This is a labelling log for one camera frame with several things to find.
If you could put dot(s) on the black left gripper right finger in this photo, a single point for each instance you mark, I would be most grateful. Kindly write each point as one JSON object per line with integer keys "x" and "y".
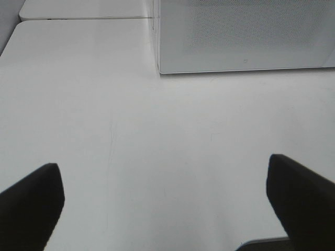
{"x": 303, "y": 201}

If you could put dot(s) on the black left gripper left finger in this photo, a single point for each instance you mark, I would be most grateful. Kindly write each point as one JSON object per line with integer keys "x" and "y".
{"x": 31, "y": 208}

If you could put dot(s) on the white microwave door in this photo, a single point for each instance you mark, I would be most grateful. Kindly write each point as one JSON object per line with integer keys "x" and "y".
{"x": 219, "y": 36}

